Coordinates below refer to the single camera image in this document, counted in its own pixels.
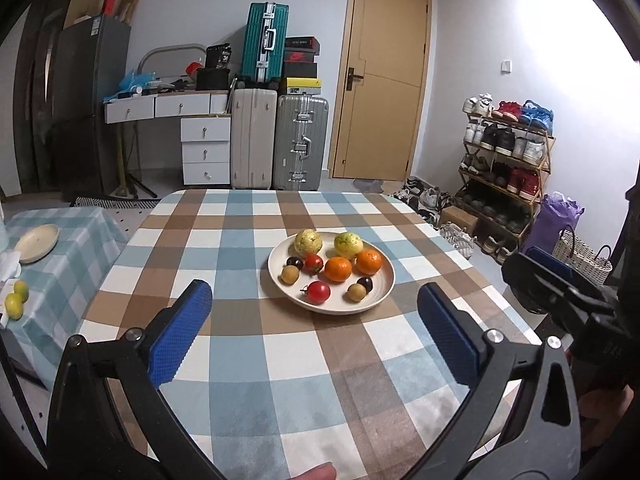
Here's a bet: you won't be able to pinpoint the dark plum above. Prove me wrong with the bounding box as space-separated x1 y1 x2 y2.
357 276 373 294
286 257 304 270

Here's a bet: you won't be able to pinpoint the orange fruit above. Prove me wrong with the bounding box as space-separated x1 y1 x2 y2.
355 249 384 276
323 257 352 283

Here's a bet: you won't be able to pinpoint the brown longan fruit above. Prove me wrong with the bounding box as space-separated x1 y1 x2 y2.
346 283 368 304

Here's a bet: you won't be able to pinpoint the red tomato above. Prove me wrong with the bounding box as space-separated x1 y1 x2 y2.
302 281 331 306
304 254 324 275

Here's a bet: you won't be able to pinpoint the right hand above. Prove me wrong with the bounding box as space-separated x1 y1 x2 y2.
578 386 634 451

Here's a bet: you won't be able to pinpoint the left hand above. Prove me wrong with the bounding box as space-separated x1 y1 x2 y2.
291 462 337 480

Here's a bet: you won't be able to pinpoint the woven basket bag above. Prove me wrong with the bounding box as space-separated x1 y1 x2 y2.
552 224 613 285

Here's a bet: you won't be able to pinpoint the purple bag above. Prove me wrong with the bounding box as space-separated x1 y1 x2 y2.
521 191 585 254

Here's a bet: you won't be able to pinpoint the wooden shoe rack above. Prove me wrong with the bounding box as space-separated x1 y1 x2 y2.
454 93 555 261

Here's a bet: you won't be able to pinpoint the teal checkered side cloth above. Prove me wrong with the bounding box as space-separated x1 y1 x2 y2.
6 207 127 390

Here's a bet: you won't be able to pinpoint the green lime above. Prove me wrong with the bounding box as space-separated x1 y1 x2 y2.
4 292 24 321
13 280 29 302

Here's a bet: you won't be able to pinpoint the small cream side plate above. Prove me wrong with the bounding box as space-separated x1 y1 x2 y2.
14 223 60 264

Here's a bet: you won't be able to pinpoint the yellow-green guava right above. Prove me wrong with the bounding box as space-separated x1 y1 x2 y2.
333 232 363 260

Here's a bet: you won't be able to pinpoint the checkered tablecloth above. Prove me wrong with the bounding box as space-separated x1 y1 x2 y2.
80 190 536 479

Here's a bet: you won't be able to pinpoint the cream round plate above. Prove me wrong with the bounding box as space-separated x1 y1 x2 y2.
267 230 396 315

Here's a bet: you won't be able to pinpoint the red tomato on plate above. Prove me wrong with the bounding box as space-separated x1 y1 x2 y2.
304 254 324 275

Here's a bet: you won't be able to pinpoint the yellow guava left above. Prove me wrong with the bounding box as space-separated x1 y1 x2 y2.
293 229 323 257

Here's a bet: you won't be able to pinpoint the dark plum on plate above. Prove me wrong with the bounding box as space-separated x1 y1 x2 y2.
286 257 304 270

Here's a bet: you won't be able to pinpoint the silver suitcase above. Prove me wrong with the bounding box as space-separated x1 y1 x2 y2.
272 94 329 191

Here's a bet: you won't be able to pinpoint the wooden door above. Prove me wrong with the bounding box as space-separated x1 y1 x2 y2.
329 0 432 181

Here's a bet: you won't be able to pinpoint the white drawer desk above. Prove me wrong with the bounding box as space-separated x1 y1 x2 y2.
105 90 231 186

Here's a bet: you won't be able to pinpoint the stacked shoe boxes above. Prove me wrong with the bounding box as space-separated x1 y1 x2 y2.
280 36 322 96

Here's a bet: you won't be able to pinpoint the beige suitcase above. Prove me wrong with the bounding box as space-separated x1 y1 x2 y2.
230 89 278 190

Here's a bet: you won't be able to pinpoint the teal suitcase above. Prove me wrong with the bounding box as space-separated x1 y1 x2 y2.
240 2 290 89

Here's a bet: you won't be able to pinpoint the dark refrigerator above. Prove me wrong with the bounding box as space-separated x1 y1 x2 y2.
12 12 132 198

